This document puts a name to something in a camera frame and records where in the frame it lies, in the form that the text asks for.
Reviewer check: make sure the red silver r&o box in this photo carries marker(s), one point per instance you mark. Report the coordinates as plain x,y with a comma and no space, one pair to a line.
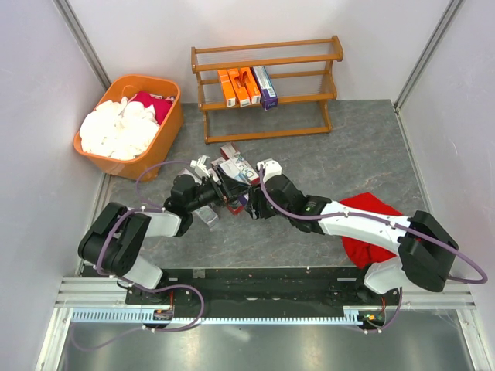
230,152
237,205

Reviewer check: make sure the silver toothpaste box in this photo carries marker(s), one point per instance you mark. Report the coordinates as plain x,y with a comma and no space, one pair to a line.
208,216

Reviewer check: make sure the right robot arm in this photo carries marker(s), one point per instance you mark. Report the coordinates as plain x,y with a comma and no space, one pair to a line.
422,251

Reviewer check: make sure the orange Curaprox toothpaste box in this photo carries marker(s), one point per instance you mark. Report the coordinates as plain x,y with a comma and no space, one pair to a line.
227,88

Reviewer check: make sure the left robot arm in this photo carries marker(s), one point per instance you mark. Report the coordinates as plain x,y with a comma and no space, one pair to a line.
114,240

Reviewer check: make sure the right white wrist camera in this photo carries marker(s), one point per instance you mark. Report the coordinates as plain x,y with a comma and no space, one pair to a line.
269,169

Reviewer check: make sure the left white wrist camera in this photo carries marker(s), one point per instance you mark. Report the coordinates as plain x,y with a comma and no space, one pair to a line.
200,166

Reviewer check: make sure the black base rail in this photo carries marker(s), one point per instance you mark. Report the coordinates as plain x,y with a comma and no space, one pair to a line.
334,286

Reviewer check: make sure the wooden two-tier shelf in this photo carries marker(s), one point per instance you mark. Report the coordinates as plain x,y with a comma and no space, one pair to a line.
301,73

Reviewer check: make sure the slotted cable duct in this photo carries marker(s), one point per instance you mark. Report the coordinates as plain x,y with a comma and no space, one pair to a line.
150,316

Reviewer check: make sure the magenta cloth in bin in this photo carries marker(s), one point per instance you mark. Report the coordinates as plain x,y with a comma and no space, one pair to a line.
160,104

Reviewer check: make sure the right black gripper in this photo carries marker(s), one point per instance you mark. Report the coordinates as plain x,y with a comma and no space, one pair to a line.
254,199

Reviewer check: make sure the purple white R.O toothpaste box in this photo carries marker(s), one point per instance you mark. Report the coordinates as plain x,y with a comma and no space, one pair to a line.
228,167

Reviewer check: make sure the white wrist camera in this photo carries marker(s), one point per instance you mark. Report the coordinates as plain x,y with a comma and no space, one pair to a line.
269,169
200,166

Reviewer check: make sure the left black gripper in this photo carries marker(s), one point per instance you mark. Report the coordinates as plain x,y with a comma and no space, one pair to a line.
230,188

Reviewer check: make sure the white crumpled cloths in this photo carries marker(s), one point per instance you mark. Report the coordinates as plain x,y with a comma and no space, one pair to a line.
120,130

